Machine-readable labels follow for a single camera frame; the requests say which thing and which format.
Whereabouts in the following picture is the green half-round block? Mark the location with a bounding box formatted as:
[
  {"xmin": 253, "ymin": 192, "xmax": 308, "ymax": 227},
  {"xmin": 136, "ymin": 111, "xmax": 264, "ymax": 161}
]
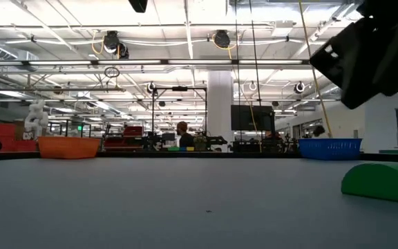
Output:
[{"xmin": 341, "ymin": 162, "xmax": 398, "ymax": 205}]

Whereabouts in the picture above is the blue plastic basket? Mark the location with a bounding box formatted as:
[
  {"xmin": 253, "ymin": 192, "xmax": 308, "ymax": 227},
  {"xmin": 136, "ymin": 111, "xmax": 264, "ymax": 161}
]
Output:
[{"xmin": 298, "ymin": 137, "xmax": 363, "ymax": 161}]

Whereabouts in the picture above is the red toolbox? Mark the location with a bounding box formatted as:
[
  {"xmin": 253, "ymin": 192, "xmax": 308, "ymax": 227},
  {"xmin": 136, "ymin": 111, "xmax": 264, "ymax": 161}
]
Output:
[{"xmin": 122, "ymin": 126, "xmax": 144, "ymax": 138}]

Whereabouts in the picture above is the white column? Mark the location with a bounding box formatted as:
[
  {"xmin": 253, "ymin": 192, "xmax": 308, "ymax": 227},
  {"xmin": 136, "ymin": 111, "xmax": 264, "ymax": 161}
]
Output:
[{"xmin": 207, "ymin": 71, "xmax": 234, "ymax": 143}]

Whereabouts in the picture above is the black monitor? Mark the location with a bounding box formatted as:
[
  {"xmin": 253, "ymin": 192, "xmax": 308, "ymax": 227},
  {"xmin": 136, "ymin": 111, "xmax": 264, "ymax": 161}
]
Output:
[{"xmin": 230, "ymin": 104, "xmax": 275, "ymax": 131}]

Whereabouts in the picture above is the orange plastic basket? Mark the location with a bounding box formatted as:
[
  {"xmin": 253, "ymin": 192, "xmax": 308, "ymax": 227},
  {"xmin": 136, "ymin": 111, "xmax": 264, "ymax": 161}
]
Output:
[{"xmin": 37, "ymin": 136, "xmax": 102, "ymax": 160}]

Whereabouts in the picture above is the ceiling cable reel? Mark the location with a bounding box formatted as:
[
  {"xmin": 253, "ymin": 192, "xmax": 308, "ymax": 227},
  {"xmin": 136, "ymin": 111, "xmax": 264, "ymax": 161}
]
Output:
[
  {"xmin": 214, "ymin": 29, "xmax": 231, "ymax": 49},
  {"xmin": 102, "ymin": 30, "xmax": 131, "ymax": 59}
]

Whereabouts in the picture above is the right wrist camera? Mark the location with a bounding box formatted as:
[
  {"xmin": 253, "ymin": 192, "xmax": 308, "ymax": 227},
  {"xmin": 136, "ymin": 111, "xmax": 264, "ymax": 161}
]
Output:
[{"xmin": 308, "ymin": 17, "xmax": 383, "ymax": 110}]

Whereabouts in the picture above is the coiled black cable ring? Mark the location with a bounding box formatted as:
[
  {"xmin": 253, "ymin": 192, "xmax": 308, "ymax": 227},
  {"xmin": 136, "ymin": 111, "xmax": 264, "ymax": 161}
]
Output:
[{"xmin": 104, "ymin": 66, "xmax": 121, "ymax": 79}]

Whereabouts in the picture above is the black frame rig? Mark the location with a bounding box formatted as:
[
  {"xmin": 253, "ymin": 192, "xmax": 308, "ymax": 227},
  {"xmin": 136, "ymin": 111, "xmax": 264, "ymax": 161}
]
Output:
[{"xmin": 151, "ymin": 85, "xmax": 208, "ymax": 143}]

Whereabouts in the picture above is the hanging black cable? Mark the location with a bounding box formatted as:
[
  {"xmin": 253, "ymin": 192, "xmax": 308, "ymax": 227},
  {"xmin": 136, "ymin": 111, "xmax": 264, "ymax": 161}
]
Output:
[
  {"xmin": 248, "ymin": 0, "xmax": 263, "ymax": 153},
  {"xmin": 234, "ymin": 0, "xmax": 241, "ymax": 142}
]

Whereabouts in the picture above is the black table frame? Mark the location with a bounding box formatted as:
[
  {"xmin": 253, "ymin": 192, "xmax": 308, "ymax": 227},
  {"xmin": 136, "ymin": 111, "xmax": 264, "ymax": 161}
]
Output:
[{"xmin": 0, "ymin": 150, "xmax": 398, "ymax": 164}]

